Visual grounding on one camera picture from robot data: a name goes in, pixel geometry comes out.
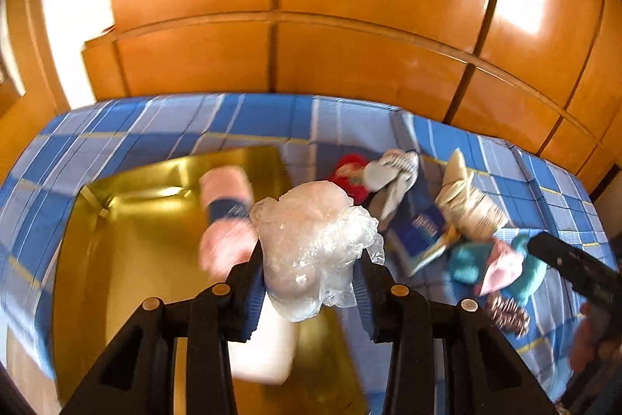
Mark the white grey striped sock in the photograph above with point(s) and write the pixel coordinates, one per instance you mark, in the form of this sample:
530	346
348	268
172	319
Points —
393	172

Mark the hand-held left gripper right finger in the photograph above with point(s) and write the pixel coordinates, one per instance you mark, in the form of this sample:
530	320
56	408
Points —
365	298

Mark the brown patterned small item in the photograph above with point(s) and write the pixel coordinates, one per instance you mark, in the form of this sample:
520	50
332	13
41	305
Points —
508	317

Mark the pink and blue sock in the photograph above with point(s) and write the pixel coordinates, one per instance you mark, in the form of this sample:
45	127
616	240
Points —
223	189

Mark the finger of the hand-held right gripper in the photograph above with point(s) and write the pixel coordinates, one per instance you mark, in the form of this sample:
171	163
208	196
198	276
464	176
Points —
568	262

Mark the white soft roll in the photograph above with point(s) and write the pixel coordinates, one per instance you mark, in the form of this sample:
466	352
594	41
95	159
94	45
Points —
265	359

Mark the wooden wardrobe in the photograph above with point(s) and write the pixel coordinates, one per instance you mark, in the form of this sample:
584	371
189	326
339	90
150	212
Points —
340	6

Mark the red sock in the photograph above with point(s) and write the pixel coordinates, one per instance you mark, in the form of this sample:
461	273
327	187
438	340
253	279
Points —
347	167

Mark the teal and pink sock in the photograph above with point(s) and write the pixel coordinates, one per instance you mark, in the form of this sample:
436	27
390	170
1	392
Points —
466	264

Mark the blue printed packet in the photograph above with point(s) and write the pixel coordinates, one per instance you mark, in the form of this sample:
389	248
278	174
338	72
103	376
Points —
418	235

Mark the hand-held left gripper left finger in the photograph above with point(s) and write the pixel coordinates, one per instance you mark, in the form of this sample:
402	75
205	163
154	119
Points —
252	293

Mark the blue plaid bed sheet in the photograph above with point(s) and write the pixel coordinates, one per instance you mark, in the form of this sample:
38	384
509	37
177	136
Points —
146	123

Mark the cream printed packet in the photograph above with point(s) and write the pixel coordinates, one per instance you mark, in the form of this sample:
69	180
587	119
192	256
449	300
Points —
466	206

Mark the person's right hand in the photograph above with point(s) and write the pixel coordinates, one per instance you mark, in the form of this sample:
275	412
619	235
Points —
585	337

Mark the clear plastic bag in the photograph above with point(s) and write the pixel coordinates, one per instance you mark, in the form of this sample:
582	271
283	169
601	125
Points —
311	240

